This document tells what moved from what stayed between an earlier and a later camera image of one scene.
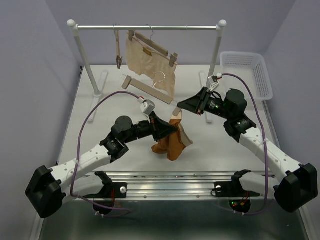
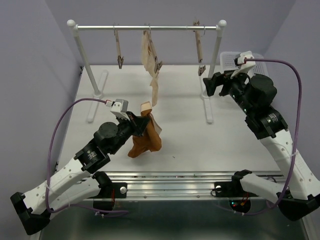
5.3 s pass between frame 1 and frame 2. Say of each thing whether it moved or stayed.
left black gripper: moved
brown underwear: moved
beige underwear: moved
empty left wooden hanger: stayed
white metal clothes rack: stayed
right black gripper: moved
